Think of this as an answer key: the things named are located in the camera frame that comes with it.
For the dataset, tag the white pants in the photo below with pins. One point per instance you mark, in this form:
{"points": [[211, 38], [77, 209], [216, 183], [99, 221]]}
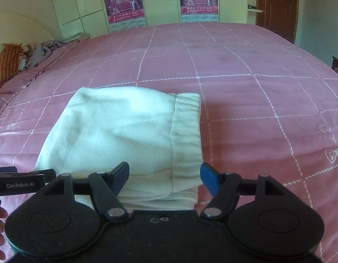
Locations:
{"points": [[157, 134]]}

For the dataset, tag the cream wardrobe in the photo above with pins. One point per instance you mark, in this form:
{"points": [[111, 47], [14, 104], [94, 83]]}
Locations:
{"points": [[90, 16]]}

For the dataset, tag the cream headboard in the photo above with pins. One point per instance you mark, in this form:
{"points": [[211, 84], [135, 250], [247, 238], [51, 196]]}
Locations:
{"points": [[15, 28]]}

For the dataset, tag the white wall shelf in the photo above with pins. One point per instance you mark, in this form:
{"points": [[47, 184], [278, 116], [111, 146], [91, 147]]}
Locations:
{"points": [[252, 8]]}

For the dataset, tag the brown wooden door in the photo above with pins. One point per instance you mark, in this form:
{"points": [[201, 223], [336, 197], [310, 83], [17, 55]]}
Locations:
{"points": [[278, 16]]}

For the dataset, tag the pink checked bed sheet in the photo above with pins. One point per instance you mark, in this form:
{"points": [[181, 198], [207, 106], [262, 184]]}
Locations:
{"points": [[267, 105]]}

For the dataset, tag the orange striped pillow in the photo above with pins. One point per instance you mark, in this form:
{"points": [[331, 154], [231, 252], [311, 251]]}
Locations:
{"points": [[13, 59]]}

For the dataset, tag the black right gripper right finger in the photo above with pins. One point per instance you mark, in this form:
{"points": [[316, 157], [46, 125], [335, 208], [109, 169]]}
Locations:
{"points": [[223, 188]]}

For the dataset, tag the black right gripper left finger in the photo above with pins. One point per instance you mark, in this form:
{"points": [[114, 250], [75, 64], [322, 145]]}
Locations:
{"points": [[105, 187]]}

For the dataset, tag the pink poster left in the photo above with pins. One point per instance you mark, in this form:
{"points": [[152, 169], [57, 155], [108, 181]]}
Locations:
{"points": [[125, 14]]}

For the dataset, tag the grey crumpled cloth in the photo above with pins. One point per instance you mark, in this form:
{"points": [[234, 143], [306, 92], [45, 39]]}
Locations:
{"points": [[42, 52]]}

